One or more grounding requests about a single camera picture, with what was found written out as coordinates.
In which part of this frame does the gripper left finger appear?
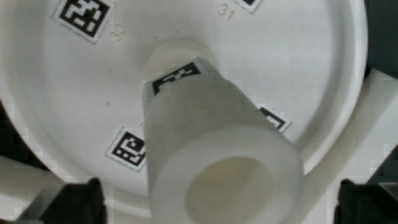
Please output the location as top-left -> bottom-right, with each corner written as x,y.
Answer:
38,178 -> 106,224

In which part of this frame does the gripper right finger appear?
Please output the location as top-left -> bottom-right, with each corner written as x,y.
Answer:
333,179 -> 398,224

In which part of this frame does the white cylindrical table leg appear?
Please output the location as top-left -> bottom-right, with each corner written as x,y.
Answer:
143,58 -> 301,224

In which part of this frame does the white round table top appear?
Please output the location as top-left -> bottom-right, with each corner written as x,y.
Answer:
0,0 -> 367,222

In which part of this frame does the white right fence bar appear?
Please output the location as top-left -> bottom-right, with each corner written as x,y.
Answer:
285,69 -> 398,224

